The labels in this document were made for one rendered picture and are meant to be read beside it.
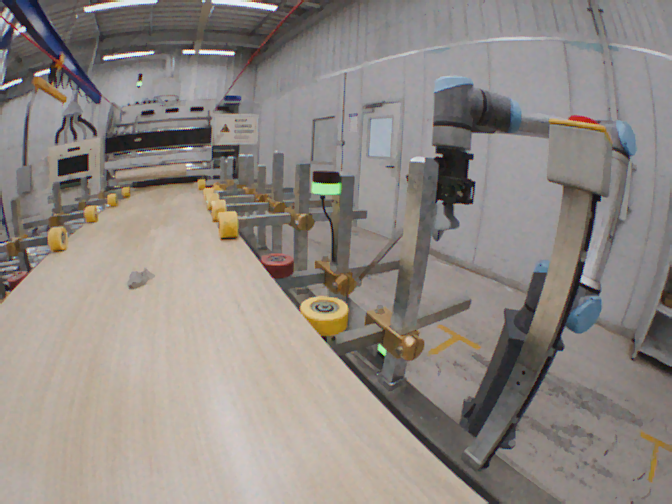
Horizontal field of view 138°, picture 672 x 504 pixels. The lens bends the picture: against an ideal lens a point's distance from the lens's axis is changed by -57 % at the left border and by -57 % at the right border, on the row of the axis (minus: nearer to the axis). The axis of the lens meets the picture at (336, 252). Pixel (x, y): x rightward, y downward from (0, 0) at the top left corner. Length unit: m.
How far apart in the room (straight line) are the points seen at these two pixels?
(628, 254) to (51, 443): 3.33
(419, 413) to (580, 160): 0.51
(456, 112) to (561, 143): 0.35
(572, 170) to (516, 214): 2.99
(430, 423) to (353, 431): 0.31
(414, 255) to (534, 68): 3.16
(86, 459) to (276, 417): 0.22
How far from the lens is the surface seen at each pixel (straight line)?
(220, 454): 0.29
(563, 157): 0.33
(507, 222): 3.36
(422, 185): 0.47
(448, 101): 0.64
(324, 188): 0.64
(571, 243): 0.34
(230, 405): 0.33
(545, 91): 3.37
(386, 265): 0.86
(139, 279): 0.67
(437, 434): 0.58
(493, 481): 0.56
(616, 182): 1.06
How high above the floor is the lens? 1.14
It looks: 18 degrees down
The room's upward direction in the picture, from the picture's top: 3 degrees clockwise
